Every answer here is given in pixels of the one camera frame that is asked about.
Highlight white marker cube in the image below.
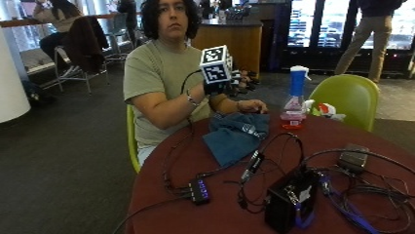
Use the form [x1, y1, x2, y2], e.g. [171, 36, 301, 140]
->
[199, 45, 234, 87]

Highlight spray bottle with blue top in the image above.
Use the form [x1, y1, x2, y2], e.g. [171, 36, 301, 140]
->
[280, 64, 313, 131]

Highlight blue cloth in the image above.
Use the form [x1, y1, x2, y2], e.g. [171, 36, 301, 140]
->
[201, 111, 272, 169]

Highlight wooden round counter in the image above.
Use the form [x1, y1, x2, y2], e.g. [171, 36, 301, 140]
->
[189, 19, 265, 80]

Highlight black stick device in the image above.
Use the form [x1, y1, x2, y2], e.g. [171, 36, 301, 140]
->
[240, 149, 266, 183]

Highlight green chair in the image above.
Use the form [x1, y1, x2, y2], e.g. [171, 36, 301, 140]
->
[125, 103, 143, 175]
[308, 73, 382, 133]

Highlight dark items on counter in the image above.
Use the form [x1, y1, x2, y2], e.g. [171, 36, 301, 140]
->
[217, 3, 254, 24]

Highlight the person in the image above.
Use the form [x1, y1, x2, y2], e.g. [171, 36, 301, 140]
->
[123, 0, 270, 167]

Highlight glass door cooler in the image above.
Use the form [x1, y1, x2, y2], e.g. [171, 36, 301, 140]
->
[266, 0, 415, 76]

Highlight grey power adapter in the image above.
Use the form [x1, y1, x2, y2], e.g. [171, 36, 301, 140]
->
[337, 142, 371, 174]

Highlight black hub with blue lights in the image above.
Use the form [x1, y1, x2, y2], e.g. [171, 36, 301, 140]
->
[187, 176, 213, 207]

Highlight black box device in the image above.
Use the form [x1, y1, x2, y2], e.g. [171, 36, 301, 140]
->
[264, 169, 322, 234]

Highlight grey metal chair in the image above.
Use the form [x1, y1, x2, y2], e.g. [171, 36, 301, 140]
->
[103, 12, 132, 63]

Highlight dark jacket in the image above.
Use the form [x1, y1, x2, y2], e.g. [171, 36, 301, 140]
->
[64, 16, 112, 74]

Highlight dark bag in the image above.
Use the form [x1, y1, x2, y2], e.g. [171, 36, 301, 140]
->
[20, 79, 59, 105]

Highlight white pillar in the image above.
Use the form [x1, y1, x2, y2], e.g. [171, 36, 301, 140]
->
[0, 24, 32, 125]

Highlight long wooden bar counter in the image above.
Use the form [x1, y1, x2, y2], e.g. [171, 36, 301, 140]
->
[0, 12, 144, 29]

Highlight black looped cable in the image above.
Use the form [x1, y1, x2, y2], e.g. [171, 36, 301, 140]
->
[234, 132, 306, 213]

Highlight silver wrist bracelet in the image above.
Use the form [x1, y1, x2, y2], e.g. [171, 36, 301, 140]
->
[185, 93, 201, 108]

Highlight black glove cable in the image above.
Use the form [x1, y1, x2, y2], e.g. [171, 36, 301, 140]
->
[161, 68, 208, 198]

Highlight tangle of black cables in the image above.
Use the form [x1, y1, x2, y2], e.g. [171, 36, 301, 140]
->
[301, 147, 415, 234]

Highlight blue cable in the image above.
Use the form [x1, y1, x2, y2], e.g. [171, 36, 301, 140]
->
[294, 175, 383, 234]

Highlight metal frame chair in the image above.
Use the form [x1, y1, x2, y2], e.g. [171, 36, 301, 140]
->
[52, 44, 112, 96]

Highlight black hub cable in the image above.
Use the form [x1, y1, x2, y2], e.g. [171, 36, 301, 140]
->
[112, 194, 192, 234]

